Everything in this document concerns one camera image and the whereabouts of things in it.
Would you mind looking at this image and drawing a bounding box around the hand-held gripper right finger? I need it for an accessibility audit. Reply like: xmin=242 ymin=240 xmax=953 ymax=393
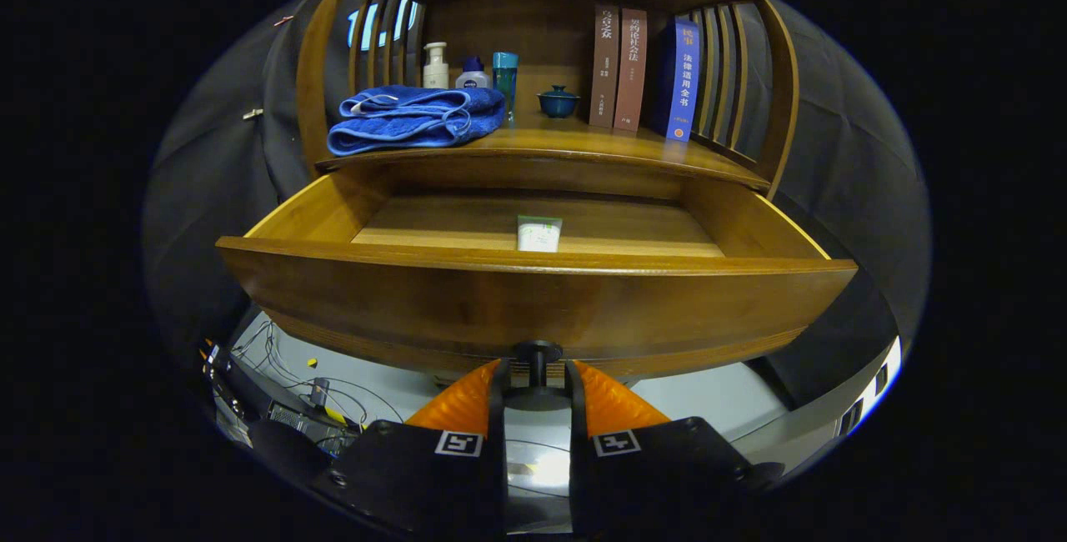
xmin=567 ymin=359 xmax=755 ymax=536

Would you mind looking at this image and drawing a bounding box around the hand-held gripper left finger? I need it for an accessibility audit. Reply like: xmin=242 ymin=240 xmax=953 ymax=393
xmin=325 ymin=359 xmax=508 ymax=536

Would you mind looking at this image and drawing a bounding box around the white green tube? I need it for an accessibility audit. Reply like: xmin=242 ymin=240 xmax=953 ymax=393
xmin=517 ymin=215 xmax=564 ymax=253

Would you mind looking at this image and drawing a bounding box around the wooden countertop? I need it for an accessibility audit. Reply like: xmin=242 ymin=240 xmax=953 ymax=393
xmin=317 ymin=104 xmax=772 ymax=193

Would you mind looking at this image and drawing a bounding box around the wooden cabinet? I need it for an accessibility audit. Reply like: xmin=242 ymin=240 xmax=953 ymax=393
xmin=296 ymin=0 xmax=801 ymax=201

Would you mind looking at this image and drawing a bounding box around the black electronic device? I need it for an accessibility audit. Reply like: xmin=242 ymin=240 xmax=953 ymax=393
xmin=268 ymin=402 xmax=334 ymax=443

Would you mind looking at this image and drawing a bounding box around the blue folded towel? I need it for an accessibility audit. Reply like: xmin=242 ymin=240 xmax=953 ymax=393
xmin=327 ymin=85 xmax=507 ymax=157

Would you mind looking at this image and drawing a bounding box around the blue lidded teacup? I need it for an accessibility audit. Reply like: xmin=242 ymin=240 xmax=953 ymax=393
xmin=537 ymin=85 xmax=581 ymax=119

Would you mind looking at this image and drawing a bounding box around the blue book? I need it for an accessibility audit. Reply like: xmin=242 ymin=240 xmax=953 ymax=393
xmin=650 ymin=17 xmax=701 ymax=143

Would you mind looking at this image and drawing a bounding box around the white bottle with blue cap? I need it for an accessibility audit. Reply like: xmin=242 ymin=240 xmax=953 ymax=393
xmin=455 ymin=56 xmax=493 ymax=91

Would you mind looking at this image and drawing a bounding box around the white pump bottle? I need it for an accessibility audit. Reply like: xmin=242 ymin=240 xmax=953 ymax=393
xmin=423 ymin=42 xmax=450 ymax=90

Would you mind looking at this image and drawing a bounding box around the clear teal bottle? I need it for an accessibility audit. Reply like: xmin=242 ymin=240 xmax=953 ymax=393
xmin=492 ymin=52 xmax=519 ymax=122

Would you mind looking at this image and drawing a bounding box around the light brown book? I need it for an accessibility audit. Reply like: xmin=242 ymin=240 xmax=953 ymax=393
xmin=614 ymin=8 xmax=649 ymax=133

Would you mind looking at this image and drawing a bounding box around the dark brown book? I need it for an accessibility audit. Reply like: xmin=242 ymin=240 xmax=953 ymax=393
xmin=589 ymin=4 xmax=620 ymax=128

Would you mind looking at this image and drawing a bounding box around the bundle of floor cables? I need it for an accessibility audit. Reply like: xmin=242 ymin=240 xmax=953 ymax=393
xmin=229 ymin=319 xmax=409 ymax=451

